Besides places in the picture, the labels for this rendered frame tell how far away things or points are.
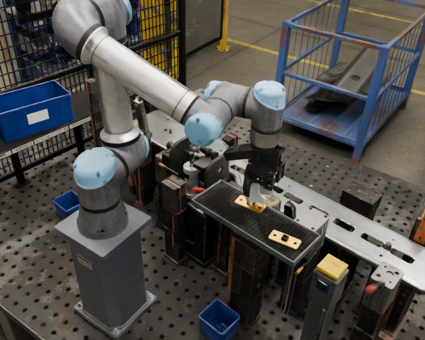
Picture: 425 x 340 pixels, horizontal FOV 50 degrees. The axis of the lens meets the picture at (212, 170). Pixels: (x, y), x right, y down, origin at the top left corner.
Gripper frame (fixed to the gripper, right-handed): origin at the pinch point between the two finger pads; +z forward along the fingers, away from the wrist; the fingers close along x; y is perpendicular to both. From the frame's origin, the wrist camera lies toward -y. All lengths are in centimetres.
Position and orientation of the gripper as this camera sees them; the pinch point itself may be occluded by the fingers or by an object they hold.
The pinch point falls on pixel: (250, 199)
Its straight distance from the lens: 128.8
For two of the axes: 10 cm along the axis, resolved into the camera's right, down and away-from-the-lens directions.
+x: 5.4, -4.9, 6.9
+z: -0.3, 8.0, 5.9
